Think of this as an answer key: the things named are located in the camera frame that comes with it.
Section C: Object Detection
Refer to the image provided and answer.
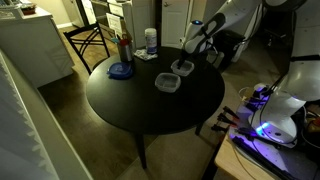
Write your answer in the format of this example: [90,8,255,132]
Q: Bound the patterned napkin packet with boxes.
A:
[133,48,159,62]

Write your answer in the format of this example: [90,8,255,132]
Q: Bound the white window sill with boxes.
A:
[0,49,94,180]

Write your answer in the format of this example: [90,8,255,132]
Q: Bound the white paper sign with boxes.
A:
[105,12,124,36]

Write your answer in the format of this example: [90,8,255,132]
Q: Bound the white shelf cabinet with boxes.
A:
[89,0,158,49]

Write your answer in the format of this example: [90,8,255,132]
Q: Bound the small white waste bin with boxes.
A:
[207,51,225,70]

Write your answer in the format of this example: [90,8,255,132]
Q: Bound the white panel door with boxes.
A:
[161,0,194,50]

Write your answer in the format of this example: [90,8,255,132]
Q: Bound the red bowl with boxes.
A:
[21,3,38,16]

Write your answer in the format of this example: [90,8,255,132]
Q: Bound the black mounting rail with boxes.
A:
[231,135,292,180]

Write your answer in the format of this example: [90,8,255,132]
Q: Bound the white window blinds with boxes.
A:
[0,63,61,180]

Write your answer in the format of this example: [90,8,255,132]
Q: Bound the blue container lid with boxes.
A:
[106,61,134,81]

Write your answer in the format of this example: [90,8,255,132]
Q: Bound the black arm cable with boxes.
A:
[258,74,293,134]

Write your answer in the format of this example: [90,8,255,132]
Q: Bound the black red-tipped clamp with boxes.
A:
[210,123,231,133]
[222,105,241,120]
[217,113,238,127]

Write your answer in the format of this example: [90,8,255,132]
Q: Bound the white kitchen counter cabinet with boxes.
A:
[0,6,75,88]

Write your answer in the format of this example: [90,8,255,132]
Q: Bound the clear plastic food container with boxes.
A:
[170,59,195,77]
[154,72,182,94]

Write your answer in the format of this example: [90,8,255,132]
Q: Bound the black bag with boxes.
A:
[213,29,247,73]

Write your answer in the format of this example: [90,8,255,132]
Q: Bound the light wooden robot desk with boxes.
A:
[214,131,278,180]

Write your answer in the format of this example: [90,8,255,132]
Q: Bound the white cable loop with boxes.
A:
[237,86,258,105]

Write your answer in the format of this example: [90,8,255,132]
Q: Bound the white disinfectant wipes canister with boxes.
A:
[144,27,158,55]

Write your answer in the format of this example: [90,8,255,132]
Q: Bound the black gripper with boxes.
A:
[176,42,209,69]

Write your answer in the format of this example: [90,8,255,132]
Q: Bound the round black wooden table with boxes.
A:
[85,45,226,170]

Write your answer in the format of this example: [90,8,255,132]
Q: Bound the wooden spatula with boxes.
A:
[121,29,132,42]

